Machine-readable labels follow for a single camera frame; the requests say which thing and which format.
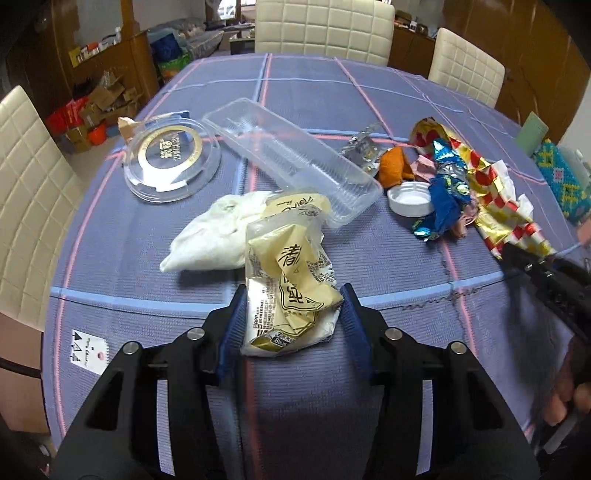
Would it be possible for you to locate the round clear lid gold ring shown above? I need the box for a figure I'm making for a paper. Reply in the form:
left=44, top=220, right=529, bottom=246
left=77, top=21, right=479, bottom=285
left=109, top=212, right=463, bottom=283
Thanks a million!
left=124, top=117, right=223, bottom=204

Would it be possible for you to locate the red gold checkered wrapper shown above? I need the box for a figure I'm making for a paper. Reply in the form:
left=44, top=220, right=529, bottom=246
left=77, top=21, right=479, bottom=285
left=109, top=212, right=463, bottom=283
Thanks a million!
left=409, top=117, right=557, bottom=263

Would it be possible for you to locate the brown and blue carton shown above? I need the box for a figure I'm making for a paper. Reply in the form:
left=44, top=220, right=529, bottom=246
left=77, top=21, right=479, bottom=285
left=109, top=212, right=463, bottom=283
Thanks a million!
left=117, top=110, right=191, bottom=139

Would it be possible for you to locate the red bag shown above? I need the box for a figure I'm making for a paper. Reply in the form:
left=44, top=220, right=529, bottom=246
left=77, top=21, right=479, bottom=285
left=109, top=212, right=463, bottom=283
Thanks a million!
left=45, top=97, right=89, bottom=140

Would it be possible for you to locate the wooden divider cabinet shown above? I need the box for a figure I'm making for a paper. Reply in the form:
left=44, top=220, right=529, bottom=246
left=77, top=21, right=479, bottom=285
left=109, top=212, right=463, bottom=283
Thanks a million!
left=69, top=27, right=160, bottom=109

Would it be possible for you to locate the clear plastic tray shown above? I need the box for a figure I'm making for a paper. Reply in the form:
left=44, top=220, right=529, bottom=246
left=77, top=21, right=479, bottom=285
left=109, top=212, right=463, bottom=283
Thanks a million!
left=202, top=97, right=385, bottom=229

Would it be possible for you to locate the silver foil wrapper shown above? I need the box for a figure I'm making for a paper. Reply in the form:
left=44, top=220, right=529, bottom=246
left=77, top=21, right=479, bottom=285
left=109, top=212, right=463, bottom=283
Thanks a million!
left=341, top=124, right=393, bottom=175

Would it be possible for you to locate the dark wooden sideboard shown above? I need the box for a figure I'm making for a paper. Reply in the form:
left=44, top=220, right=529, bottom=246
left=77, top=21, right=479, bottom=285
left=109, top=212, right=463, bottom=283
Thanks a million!
left=389, top=18, right=437, bottom=80

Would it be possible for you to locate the low coffee table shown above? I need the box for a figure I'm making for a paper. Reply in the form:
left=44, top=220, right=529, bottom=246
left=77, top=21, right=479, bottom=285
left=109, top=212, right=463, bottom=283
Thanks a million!
left=228, top=23, right=257, bottom=56

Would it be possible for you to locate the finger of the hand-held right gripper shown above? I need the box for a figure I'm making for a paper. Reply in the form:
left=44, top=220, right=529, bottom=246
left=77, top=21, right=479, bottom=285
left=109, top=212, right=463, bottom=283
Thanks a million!
left=500, top=242, right=561, bottom=296

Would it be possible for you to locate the pale green container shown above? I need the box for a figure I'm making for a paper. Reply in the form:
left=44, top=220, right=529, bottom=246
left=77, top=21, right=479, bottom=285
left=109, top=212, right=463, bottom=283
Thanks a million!
left=516, top=112, right=549, bottom=155

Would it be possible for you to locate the pile of cardboard boxes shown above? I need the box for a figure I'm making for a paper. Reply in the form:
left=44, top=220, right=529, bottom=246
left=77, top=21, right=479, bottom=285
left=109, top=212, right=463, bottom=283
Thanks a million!
left=78, top=69, right=139, bottom=136

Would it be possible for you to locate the grey sofa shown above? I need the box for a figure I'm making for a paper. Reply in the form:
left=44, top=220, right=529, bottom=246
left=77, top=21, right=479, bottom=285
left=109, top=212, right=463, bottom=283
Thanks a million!
left=179, top=23, right=256, bottom=60

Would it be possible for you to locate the green printed bag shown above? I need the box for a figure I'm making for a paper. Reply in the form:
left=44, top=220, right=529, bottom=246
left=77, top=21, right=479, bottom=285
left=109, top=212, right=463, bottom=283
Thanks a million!
left=158, top=52, right=193, bottom=85

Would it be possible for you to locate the orange wrapper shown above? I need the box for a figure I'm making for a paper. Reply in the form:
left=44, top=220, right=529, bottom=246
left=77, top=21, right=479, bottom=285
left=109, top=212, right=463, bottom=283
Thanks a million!
left=376, top=147, right=416, bottom=186

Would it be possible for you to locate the white bottle cap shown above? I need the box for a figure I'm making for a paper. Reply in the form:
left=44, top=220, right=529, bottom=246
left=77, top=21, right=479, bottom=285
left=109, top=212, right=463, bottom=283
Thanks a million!
left=386, top=181, right=437, bottom=217

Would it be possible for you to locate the purple plaid tablecloth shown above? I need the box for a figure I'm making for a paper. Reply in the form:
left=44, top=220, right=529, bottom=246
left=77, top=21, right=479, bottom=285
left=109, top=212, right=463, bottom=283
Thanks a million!
left=41, top=52, right=591, bottom=480

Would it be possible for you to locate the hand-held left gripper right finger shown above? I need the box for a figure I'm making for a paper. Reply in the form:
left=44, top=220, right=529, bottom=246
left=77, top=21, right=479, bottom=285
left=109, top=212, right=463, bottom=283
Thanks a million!
left=340, top=282, right=541, bottom=480

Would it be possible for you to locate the white tissue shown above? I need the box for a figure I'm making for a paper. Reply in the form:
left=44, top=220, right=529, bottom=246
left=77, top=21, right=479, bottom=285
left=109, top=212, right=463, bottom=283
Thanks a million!
left=159, top=191, right=278, bottom=274

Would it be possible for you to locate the person's right hand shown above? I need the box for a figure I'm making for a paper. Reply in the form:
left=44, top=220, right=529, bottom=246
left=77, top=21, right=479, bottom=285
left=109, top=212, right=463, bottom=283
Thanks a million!
left=542, top=339, right=591, bottom=428

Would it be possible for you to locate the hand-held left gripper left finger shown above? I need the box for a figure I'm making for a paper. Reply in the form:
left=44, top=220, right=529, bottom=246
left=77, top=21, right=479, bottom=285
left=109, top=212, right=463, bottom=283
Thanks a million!
left=48, top=284, right=250, bottom=480

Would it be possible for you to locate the cream quilted chair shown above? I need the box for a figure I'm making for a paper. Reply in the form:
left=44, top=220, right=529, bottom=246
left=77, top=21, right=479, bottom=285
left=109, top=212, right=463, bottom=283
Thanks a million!
left=255, top=0, right=395, bottom=66
left=428, top=28, right=506, bottom=108
left=0, top=85, right=85, bottom=326

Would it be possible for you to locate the cream printed wrapper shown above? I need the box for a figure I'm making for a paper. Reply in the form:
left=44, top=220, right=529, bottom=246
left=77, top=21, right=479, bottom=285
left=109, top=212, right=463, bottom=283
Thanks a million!
left=261, top=193, right=334, bottom=228

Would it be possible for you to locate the blue bag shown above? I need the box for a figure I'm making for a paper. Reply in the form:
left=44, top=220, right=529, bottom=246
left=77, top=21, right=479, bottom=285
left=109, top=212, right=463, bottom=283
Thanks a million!
left=151, top=34, right=180, bottom=61

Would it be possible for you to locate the pink wrapper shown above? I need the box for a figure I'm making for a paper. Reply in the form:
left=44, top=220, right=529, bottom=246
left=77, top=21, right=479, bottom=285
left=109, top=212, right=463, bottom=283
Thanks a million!
left=414, top=154, right=437, bottom=183

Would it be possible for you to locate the colourful beaded box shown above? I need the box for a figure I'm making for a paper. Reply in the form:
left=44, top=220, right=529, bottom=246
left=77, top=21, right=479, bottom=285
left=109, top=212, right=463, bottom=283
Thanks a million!
left=533, top=138, right=591, bottom=227

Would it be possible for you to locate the white paper scrap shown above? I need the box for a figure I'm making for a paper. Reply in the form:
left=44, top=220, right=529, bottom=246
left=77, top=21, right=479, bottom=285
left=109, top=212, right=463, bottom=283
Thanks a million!
left=496, top=159, right=534, bottom=217

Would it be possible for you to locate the blue foil wrapper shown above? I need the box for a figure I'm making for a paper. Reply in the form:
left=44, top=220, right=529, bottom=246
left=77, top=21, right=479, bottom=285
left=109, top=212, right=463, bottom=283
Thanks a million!
left=411, top=138, right=474, bottom=241

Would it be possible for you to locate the yellow printed snack packet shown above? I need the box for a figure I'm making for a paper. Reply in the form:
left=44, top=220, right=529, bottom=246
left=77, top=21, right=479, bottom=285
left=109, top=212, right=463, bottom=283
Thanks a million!
left=240, top=215, right=346, bottom=358

